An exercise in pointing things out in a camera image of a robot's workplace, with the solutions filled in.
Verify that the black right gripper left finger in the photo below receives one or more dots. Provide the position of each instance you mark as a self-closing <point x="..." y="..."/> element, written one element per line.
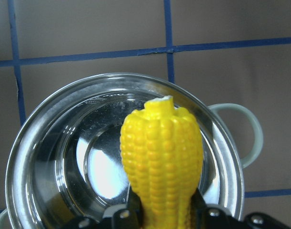
<point x="121" y="216"/>

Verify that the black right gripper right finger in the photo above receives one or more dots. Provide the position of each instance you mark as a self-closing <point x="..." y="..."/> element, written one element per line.
<point x="211" y="216"/>

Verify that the yellow toy corn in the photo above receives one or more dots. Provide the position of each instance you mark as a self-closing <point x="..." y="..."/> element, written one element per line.
<point x="162" y="155"/>

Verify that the pale green electric pot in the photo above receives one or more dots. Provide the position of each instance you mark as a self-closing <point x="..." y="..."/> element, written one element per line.
<point x="65" y="161"/>

